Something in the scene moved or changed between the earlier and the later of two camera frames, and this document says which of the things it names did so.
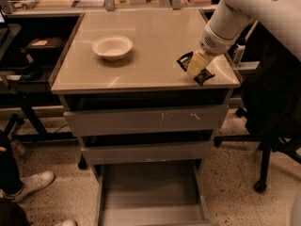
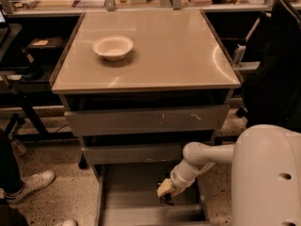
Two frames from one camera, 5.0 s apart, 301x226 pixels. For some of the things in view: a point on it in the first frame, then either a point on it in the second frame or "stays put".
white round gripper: (214, 43) to (179, 180)
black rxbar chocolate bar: (202, 76) to (166, 199)
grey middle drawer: (97, 155) stays put
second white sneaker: (69, 222) stays put
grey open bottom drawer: (151, 195) stays put
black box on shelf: (45, 44) stays put
